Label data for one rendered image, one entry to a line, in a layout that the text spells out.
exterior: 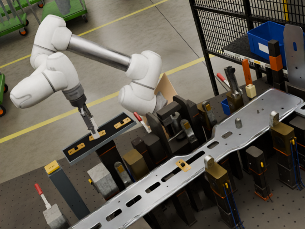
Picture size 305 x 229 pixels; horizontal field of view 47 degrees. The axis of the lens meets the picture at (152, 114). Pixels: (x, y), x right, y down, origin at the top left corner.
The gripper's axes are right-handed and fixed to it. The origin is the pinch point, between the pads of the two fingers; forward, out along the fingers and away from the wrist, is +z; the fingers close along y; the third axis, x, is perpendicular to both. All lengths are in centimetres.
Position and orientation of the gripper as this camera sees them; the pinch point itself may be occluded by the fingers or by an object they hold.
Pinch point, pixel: (94, 129)
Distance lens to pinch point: 174.0
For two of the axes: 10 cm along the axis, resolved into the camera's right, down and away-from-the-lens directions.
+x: 9.2, -4.0, 0.3
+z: 3.2, 7.8, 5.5
